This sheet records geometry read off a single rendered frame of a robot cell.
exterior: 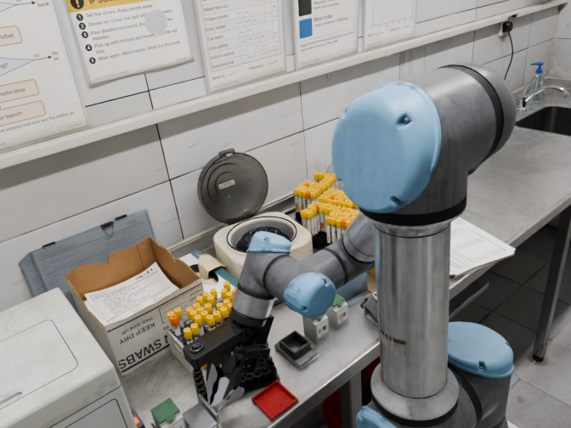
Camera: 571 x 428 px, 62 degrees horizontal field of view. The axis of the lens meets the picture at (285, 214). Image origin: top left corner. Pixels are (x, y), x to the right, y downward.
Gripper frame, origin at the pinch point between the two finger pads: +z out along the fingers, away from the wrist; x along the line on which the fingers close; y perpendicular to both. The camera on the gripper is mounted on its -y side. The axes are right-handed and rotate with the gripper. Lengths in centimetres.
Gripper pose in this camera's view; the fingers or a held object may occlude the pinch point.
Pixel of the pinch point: (211, 407)
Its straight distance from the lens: 99.4
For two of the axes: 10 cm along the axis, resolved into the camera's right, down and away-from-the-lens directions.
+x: -6.3, -3.1, 7.1
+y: 7.1, 1.2, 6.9
